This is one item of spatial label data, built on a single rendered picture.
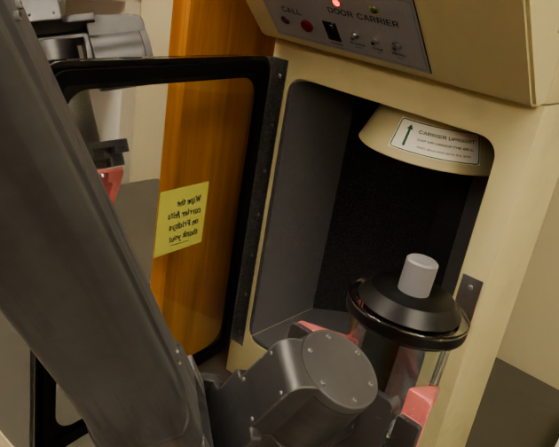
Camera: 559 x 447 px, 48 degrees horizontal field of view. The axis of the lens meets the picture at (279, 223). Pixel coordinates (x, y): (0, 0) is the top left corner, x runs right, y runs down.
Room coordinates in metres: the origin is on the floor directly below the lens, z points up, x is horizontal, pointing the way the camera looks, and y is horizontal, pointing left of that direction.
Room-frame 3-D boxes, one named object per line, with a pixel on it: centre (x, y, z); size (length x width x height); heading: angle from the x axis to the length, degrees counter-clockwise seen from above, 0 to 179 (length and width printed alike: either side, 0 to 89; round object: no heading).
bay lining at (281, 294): (0.75, -0.16, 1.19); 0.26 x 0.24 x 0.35; 51
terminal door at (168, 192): (0.61, 0.12, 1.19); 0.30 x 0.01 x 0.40; 148
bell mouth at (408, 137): (0.72, -0.16, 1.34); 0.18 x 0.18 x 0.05
